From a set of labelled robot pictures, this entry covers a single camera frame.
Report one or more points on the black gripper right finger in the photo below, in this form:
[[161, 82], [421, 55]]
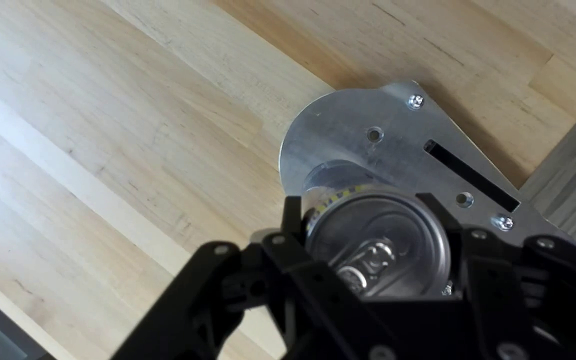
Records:
[[517, 300]]

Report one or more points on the silver red bull can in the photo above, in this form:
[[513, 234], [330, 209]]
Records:
[[379, 242]]

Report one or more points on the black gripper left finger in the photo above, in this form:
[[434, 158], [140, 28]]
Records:
[[208, 298]]

